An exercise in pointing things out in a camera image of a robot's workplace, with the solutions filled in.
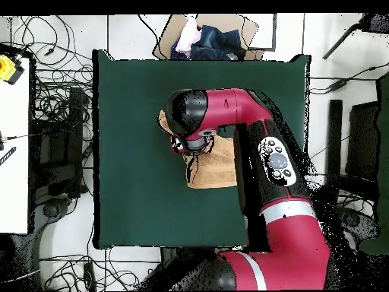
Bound orange terry towel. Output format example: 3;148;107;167
157;109;238;189

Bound black flat panel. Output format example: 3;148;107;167
346;100;380;180

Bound dark green table cloth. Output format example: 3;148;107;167
91;49;312;250

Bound black equipment stand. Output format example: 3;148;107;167
30;86;93;200

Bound pink garment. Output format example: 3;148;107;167
175;16;204;59

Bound blue denim jeans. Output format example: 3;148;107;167
169;24;247;61

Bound brown cardboard box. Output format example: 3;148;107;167
152;13;265;61

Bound grey round stand base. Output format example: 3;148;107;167
337;206;381;244
31;194;74;291

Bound black power strip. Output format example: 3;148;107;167
83;262;97;292

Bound black upright bar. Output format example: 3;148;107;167
327;99;343;183

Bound white desk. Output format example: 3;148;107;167
0;57;30;235

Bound yellow emergency stop button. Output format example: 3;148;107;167
0;54;26;86

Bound black tripod leg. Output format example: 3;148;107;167
321;12;389;60

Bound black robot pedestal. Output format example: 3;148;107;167
159;246;213;265

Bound black cable tangle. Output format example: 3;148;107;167
10;14;94;122
39;246;141;292
334;182;376;218

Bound black ribbed strap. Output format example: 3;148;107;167
0;146;17;167

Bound black cable with plug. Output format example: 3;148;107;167
309;62;389;94

